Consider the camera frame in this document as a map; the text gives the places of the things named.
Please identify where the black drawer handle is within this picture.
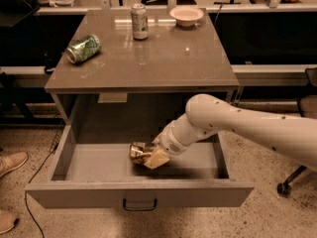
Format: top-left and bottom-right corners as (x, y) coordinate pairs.
(122, 199), (158, 211)

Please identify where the tan shoe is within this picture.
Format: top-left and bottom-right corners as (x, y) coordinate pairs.
(0, 152), (29, 178)
(0, 210), (19, 234)

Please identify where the white bowl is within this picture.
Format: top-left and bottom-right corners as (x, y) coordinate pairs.
(169, 7), (204, 27)

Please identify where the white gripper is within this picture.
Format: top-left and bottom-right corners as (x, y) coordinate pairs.
(145, 120), (190, 170)

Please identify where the tan shoe upper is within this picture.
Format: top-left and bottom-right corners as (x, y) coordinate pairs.
(0, 152), (29, 178)

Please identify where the tan shoe lower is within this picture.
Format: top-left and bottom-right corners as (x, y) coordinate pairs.
(0, 210), (19, 234)

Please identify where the green soda can lying down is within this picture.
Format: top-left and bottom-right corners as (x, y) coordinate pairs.
(65, 34), (101, 63)

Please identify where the grey cabinet with counter top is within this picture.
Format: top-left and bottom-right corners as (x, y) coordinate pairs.
(44, 8), (241, 145)

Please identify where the white paper label under counter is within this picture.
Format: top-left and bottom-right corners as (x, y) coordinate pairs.
(98, 92), (128, 103)

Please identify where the upright white green soda can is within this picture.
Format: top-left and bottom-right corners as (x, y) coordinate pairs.
(131, 3), (148, 40)

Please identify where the black floor cable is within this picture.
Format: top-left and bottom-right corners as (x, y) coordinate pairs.
(24, 121), (66, 238)

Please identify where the black office chair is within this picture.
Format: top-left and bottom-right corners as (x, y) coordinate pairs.
(276, 68), (317, 197)

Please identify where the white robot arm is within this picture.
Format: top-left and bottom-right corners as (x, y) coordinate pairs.
(145, 94), (317, 171)

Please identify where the crushed orange soda can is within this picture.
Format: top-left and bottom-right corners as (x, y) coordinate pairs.
(129, 142), (155, 165)

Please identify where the open grey top drawer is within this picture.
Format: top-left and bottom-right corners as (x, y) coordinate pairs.
(25, 94), (255, 210)

